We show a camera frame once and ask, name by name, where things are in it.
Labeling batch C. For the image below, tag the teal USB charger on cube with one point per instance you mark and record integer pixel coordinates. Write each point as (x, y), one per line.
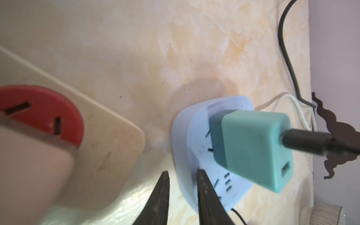
(248, 144)

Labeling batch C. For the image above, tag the beige power strip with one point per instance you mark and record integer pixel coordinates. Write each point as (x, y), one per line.
(108, 144)

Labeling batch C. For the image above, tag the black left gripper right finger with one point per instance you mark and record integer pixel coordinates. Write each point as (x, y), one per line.
(210, 209)

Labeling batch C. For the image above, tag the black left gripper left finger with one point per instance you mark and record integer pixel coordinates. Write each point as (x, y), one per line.
(156, 209)

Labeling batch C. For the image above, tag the blue square power cube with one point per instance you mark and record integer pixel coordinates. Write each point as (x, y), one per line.
(192, 150)

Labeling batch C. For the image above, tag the pink USB charger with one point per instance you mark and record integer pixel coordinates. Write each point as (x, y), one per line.
(35, 167)

